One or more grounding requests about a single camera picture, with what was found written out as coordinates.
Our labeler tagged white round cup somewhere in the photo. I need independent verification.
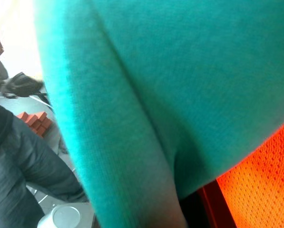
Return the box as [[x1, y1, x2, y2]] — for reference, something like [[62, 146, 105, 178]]
[[38, 204, 82, 228]]

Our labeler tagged teal knit fabric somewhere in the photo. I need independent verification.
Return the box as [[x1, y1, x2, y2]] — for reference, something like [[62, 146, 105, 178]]
[[34, 0, 284, 228]]

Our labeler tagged black bag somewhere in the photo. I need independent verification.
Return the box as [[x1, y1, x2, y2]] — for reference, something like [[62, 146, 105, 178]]
[[0, 59, 44, 98]]

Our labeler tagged person in dark clothes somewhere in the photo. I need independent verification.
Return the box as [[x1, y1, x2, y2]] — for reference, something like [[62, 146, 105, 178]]
[[0, 98, 88, 228]]

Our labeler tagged stack of orange blocks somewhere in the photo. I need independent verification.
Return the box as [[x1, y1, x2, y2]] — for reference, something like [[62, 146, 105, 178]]
[[16, 111, 53, 138]]

